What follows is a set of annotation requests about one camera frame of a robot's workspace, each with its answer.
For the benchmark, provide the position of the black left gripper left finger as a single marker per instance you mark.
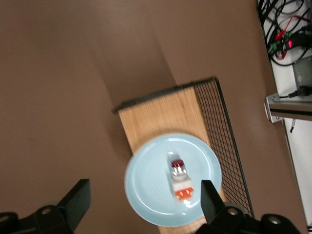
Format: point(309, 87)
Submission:
point(70, 209)

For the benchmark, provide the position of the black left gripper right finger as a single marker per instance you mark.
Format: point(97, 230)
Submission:
point(214, 209)

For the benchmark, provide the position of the red push button switch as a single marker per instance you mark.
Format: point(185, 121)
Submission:
point(180, 180)

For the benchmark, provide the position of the light blue round plate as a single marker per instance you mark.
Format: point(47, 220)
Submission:
point(151, 190)

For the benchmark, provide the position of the brown table cloth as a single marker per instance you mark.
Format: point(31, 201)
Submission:
point(61, 85)

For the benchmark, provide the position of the grey power supply box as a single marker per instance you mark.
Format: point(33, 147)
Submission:
point(303, 73)

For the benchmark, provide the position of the green circuit board red light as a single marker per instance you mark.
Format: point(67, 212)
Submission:
point(282, 45)

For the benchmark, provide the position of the aluminium frame bar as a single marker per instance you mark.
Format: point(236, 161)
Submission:
point(282, 107)

